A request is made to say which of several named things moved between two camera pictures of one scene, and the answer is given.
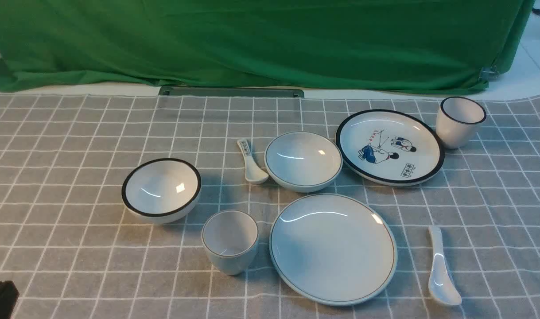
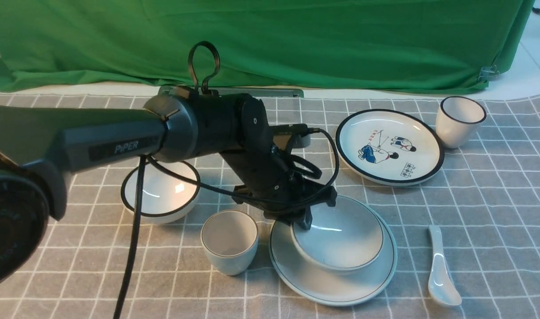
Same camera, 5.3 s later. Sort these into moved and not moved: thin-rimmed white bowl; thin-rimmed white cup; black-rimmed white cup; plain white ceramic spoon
Moved: thin-rimmed white bowl
Not moved: thin-rimmed white cup; plain white ceramic spoon; black-rimmed white cup
